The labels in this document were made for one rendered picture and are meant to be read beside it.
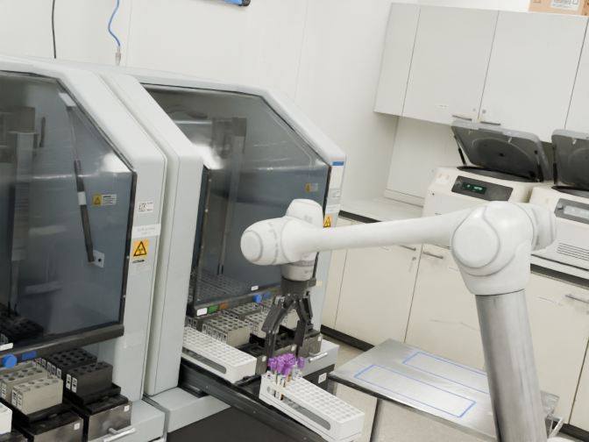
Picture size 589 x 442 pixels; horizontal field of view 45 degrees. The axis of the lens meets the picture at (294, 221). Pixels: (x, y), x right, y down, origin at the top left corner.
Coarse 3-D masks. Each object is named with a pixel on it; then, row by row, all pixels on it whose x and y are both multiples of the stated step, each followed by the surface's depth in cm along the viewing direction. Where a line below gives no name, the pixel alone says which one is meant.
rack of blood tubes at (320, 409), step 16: (272, 384) 194; (288, 384) 195; (304, 384) 196; (272, 400) 194; (288, 400) 195; (304, 400) 187; (320, 400) 189; (336, 400) 190; (304, 416) 186; (320, 416) 182; (336, 416) 181; (352, 416) 182; (320, 432) 182; (336, 432) 178; (352, 432) 182
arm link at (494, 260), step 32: (480, 224) 138; (512, 224) 140; (480, 256) 138; (512, 256) 139; (480, 288) 143; (512, 288) 142; (480, 320) 147; (512, 320) 143; (512, 352) 143; (512, 384) 143; (512, 416) 144
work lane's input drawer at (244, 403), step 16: (192, 368) 213; (192, 384) 213; (208, 384) 209; (224, 384) 206; (240, 384) 205; (256, 384) 209; (224, 400) 205; (240, 400) 201; (256, 400) 199; (256, 416) 198; (272, 416) 195; (288, 416) 192; (288, 432) 191; (304, 432) 188
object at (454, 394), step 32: (384, 352) 244; (416, 352) 248; (352, 384) 216; (384, 384) 218; (416, 384) 221; (448, 384) 225; (480, 384) 228; (448, 416) 203; (480, 416) 206; (544, 416) 212
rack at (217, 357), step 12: (192, 336) 222; (204, 336) 223; (192, 348) 214; (204, 348) 214; (216, 348) 215; (228, 348) 216; (192, 360) 215; (204, 360) 219; (216, 360) 208; (228, 360) 208; (240, 360) 210; (252, 360) 210; (216, 372) 209; (228, 372) 206; (240, 372) 207; (252, 372) 212
